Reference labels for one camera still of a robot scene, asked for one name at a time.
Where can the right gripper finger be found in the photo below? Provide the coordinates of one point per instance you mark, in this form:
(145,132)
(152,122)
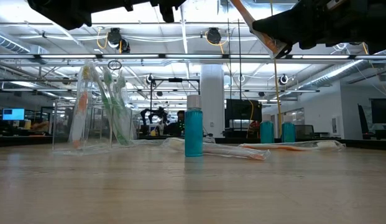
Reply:
(287,51)
(283,26)

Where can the orange toothbrush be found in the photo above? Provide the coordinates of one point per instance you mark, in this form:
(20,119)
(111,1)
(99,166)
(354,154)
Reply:
(270,42)
(283,147)
(82,105)
(230,152)

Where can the blue mouthwash bottle white cap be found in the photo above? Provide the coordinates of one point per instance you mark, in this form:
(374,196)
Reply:
(288,132)
(193,133)
(266,132)

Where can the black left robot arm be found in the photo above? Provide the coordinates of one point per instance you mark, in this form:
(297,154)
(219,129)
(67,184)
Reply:
(62,12)

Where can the black background robot arm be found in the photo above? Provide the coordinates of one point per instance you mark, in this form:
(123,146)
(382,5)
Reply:
(155,113)

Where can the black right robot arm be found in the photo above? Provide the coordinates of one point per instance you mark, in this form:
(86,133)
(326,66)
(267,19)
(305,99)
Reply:
(382,25)

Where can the small black ceiling reel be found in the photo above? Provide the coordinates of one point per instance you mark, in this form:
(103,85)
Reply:
(283,80)
(150,80)

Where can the black television screen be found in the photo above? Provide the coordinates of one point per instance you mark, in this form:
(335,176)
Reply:
(242,110)

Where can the white round building column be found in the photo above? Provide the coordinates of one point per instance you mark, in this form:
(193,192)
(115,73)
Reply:
(212,87)

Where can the person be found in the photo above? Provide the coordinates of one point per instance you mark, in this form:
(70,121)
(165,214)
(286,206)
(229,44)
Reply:
(179,124)
(40,126)

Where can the clear plastic wrapper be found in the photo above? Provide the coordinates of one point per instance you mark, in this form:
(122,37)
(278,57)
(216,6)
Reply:
(149,143)

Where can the clear plastic bag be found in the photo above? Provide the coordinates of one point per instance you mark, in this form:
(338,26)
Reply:
(63,137)

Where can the yellow container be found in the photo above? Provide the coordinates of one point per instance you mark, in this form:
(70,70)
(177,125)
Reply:
(27,124)

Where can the blue lit computer monitor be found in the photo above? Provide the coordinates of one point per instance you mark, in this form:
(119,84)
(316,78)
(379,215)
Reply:
(13,114)

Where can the black gantry frame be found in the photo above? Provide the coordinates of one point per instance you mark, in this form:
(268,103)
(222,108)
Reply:
(175,80)

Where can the dark wall monitor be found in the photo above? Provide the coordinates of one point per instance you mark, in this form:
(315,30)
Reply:
(381,111)

